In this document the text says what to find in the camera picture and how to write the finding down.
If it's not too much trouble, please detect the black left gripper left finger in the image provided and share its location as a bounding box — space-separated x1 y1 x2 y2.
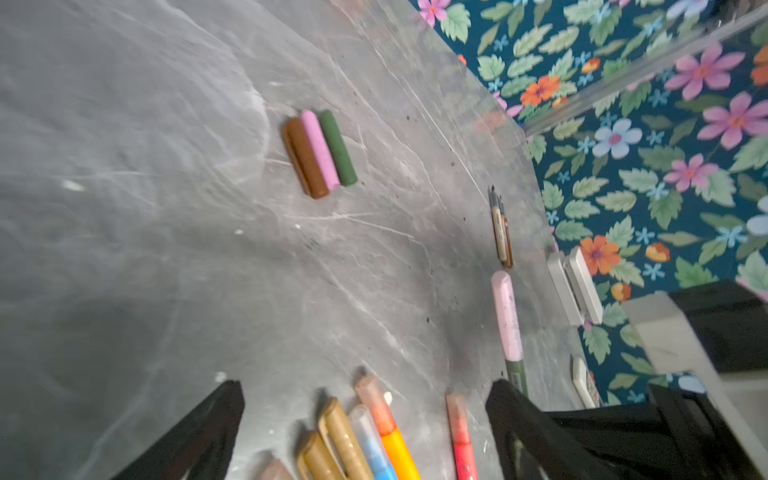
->
115 380 245 479

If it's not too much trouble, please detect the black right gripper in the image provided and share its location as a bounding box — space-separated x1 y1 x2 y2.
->
549 385 756 479

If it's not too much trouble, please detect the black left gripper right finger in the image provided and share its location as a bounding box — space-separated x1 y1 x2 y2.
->
485 379 618 479

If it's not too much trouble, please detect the tan pen gold cap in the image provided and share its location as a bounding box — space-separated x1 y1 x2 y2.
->
296 431 345 480

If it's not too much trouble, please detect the green pen pink cap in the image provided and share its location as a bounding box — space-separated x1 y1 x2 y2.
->
491 271 528 396

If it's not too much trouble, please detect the pink pen gold cap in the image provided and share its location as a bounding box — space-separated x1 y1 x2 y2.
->
318 397 374 480

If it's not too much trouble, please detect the beige pen body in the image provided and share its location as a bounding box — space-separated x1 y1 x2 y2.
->
489 186 509 266

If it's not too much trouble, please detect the brown pen cap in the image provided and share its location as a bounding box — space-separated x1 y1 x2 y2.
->
282 117 330 199

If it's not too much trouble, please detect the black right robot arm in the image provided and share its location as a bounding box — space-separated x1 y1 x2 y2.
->
550 280 767 479

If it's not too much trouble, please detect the red highlighter pen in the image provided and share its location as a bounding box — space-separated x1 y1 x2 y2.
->
445 393 478 480

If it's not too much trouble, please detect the purple highlighter pen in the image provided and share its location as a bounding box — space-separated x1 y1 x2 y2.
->
258 458 294 480

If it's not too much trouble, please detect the blue highlighter pen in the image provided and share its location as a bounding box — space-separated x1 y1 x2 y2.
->
348 404 397 480

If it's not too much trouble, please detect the orange highlighter pen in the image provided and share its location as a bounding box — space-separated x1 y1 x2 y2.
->
355 374 421 480

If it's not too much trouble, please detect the white remote control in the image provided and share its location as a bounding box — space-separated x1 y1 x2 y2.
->
571 357 602 409

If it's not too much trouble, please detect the white rectangular box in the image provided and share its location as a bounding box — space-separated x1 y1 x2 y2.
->
547 247 604 327

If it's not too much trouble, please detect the aluminium frame post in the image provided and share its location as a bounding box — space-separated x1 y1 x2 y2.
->
522 1 767 136

